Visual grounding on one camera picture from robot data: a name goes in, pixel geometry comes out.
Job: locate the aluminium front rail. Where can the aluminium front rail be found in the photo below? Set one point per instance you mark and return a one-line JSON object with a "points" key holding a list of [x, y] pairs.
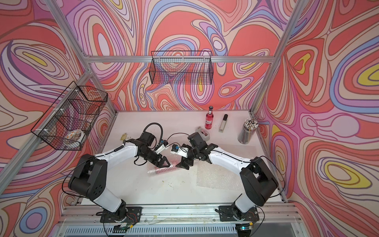
{"points": [[184, 220]]}

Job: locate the silver black marker tube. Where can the silver black marker tube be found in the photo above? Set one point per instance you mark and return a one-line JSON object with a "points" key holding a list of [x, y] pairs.
{"points": [[223, 123]]}

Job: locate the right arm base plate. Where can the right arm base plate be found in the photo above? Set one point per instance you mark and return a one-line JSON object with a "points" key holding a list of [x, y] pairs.
{"points": [[229, 213]]}

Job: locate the left black wire basket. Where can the left black wire basket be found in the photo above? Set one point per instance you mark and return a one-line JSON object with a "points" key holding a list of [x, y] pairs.
{"points": [[77, 107]]}

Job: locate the metal cup of pencils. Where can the metal cup of pencils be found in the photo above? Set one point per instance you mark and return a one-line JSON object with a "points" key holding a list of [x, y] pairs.
{"points": [[248, 129]]}

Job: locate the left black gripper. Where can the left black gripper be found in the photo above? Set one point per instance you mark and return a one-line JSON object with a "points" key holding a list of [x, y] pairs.
{"points": [[159, 163]]}

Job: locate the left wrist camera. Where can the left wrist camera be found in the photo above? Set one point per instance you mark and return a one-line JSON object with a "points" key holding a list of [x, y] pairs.
{"points": [[162, 147]]}

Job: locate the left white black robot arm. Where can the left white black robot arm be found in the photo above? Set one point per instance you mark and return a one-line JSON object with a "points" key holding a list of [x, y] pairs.
{"points": [[89, 178]]}

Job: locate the back black wire basket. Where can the back black wire basket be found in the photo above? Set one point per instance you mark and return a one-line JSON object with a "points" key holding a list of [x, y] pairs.
{"points": [[181, 67]]}

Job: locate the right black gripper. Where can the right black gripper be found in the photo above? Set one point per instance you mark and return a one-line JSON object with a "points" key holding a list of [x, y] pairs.
{"points": [[184, 161]]}

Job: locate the black wire basket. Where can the black wire basket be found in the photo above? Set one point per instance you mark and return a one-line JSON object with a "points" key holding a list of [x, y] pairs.
{"points": [[77, 107], [181, 67]]}

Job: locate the grey tape dispenser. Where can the grey tape dispenser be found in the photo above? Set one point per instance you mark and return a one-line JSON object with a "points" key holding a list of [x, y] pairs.
{"points": [[203, 133]]}

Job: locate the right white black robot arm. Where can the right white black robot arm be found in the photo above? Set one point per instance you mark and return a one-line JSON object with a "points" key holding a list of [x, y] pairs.
{"points": [[258, 181]]}

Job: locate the yellow binder clip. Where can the yellow binder clip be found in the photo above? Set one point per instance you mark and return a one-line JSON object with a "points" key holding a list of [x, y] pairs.
{"points": [[123, 137]]}

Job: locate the bubble wrap sheet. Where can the bubble wrap sheet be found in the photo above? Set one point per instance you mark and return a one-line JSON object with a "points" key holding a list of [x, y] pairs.
{"points": [[217, 177], [173, 160]]}

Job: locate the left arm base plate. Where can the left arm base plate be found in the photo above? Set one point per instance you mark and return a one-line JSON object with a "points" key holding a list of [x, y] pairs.
{"points": [[125, 214]]}

